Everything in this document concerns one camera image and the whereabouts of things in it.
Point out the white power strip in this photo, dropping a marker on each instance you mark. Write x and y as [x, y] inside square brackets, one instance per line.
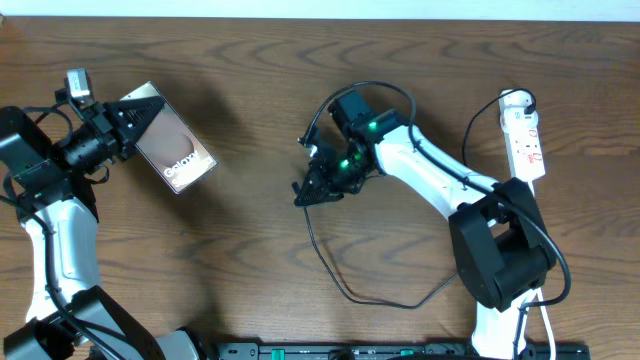
[525, 154]

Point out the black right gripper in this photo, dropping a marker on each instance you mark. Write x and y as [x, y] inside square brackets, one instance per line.
[317, 176]

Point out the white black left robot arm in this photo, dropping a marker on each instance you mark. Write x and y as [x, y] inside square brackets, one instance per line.
[50, 186]

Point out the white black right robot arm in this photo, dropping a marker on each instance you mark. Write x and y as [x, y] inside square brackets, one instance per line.
[502, 249]

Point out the white USB charger adapter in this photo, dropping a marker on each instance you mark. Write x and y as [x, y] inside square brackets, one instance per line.
[517, 110]

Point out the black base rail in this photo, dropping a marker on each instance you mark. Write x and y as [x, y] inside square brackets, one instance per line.
[254, 351]

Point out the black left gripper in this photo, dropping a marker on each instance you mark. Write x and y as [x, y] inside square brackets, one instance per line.
[99, 118]

